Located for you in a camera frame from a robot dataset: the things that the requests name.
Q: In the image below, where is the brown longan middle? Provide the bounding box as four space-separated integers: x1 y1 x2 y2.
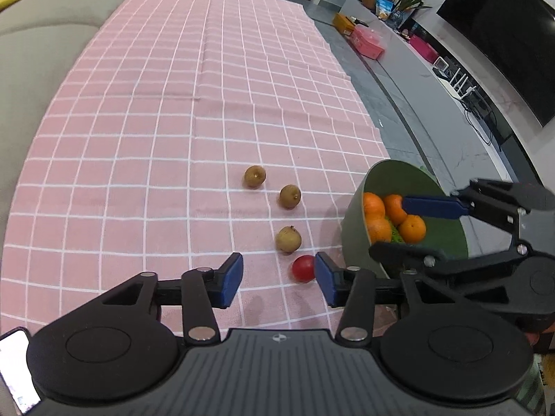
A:
279 184 302 209

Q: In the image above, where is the pink box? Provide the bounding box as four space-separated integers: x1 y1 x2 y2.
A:
350 25 385 60

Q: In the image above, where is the pale longan near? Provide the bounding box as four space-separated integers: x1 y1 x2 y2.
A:
276 225 302 254

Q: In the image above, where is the red cherry tomato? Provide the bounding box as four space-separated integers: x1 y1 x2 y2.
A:
291 254 315 283

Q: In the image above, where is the beige sofa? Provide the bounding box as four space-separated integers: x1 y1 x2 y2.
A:
0 0 169 226

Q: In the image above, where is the magenta box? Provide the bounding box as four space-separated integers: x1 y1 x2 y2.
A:
409 36 439 64

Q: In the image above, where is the brown longan far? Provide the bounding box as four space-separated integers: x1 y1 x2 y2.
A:
243 165 266 189

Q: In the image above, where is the white smartphone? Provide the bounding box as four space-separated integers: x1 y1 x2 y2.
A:
1 327 41 415

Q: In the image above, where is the brown longan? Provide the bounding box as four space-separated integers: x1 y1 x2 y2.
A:
279 184 302 209
243 165 266 189

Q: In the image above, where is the black television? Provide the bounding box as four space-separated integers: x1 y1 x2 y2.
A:
437 0 555 126

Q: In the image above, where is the green bowl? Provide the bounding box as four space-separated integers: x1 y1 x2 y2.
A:
341 160 469 278

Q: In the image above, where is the orange box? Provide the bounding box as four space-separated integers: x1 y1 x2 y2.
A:
332 12 358 37

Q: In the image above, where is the pink checkered tablecloth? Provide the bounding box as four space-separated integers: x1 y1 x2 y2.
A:
1 0 387 331

